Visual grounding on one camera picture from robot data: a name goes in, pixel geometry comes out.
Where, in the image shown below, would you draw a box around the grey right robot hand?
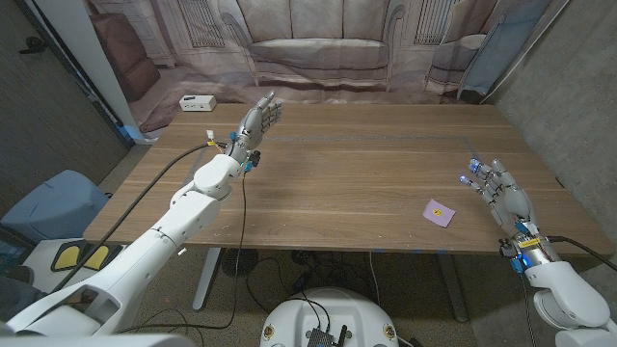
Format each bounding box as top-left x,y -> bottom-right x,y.
459,157 -> 555,269

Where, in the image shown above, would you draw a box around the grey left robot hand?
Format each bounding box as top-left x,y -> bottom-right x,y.
226,91 -> 284,163

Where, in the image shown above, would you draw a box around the purple sticker with yellow dot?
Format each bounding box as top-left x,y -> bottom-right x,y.
422,198 -> 457,229

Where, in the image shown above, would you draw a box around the white power box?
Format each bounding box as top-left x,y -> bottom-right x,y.
178,94 -> 217,113

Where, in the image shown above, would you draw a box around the printed sofa room backdrop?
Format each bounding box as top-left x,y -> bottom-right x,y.
84,0 -> 573,134

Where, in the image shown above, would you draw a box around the grey table leg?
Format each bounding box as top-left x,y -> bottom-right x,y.
437,253 -> 469,323

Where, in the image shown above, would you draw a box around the blue tape strip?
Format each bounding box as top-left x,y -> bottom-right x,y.
118,123 -> 141,144

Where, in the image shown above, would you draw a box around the round black floor fan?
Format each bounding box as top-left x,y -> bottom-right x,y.
222,248 -> 259,279

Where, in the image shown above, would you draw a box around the white table leg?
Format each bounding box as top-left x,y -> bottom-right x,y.
192,248 -> 223,312

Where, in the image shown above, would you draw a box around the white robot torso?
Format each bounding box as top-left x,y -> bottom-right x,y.
259,287 -> 400,347

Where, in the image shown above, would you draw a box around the blue padded chair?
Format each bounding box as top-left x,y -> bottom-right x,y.
0,169 -> 111,245

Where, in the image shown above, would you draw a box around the black antenna module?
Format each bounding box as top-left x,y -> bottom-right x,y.
306,325 -> 349,347

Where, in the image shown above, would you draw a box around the black yellow foot pedal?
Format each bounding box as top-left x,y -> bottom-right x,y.
50,242 -> 125,273

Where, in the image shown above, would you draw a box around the person leg in jeans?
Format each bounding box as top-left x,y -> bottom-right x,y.
0,277 -> 38,322

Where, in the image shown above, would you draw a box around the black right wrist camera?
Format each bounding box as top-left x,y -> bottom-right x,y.
498,239 -> 520,259

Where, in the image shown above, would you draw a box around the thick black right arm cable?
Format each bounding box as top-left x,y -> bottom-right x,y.
547,234 -> 617,272

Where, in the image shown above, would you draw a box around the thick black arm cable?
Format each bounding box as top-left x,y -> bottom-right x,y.
47,142 -> 228,294
547,234 -> 617,272

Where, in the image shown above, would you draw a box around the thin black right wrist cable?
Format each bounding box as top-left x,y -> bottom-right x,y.
522,272 -> 536,347

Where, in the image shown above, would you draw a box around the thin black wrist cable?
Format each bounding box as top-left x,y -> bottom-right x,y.
115,168 -> 248,334
522,272 -> 536,347

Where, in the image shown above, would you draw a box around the thin black left wrist cable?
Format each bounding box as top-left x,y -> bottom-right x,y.
115,168 -> 248,334

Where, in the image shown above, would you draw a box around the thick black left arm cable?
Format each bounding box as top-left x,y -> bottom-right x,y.
47,142 -> 228,294

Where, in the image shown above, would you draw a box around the black floor cable bundle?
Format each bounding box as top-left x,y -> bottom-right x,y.
245,250 -> 382,314

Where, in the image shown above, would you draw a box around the black door handle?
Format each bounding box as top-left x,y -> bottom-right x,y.
18,36 -> 48,55

